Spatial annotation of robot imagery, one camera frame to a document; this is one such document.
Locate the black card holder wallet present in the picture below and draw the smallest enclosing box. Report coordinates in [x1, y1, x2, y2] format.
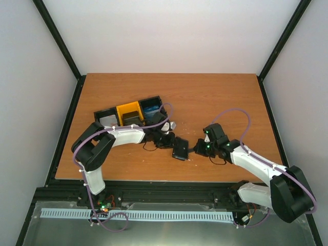
[172, 137, 189, 161]

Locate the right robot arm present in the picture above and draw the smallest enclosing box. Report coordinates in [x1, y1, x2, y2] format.
[194, 123, 316, 223]

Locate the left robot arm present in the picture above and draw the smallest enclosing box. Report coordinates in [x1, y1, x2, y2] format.
[71, 112, 176, 206]

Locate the right black card bin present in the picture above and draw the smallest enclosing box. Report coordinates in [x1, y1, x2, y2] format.
[138, 95, 167, 119]

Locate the black card bin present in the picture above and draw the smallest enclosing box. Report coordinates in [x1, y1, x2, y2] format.
[94, 107, 120, 127]
[138, 95, 167, 119]

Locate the blue card stack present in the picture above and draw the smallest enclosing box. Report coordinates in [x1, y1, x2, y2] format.
[143, 105, 160, 119]

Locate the dark grey card stack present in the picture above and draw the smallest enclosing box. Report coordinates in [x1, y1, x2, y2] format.
[122, 111, 141, 126]

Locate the yellow card bin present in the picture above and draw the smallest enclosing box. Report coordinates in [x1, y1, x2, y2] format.
[116, 101, 144, 126]

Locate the red white card stack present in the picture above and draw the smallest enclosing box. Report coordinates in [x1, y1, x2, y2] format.
[99, 115, 118, 127]

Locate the left black card bin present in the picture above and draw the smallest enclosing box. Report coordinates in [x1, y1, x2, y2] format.
[94, 107, 120, 127]

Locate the small electronics board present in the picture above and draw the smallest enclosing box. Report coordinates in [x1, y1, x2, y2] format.
[97, 195, 115, 212]

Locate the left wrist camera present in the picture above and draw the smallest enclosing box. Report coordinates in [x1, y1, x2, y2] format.
[161, 121, 176, 135]

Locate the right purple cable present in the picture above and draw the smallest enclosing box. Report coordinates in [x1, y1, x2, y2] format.
[211, 108, 318, 229]

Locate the purple cable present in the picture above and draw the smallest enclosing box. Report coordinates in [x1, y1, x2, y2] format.
[72, 102, 175, 233]
[211, 108, 318, 229]

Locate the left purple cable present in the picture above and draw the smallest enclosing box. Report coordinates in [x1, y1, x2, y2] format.
[72, 102, 175, 233]

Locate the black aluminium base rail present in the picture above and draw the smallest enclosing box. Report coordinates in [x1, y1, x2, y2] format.
[33, 179, 308, 213]

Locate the left black frame post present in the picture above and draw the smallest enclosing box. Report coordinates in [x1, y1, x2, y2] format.
[32, 0, 83, 80]

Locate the black frame post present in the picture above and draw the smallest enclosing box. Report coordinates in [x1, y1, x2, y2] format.
[32, 0, 83, 80]
[258, 0, 313, 80]

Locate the right black frame post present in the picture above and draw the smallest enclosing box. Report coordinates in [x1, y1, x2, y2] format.
[258, 0, 313, 80]

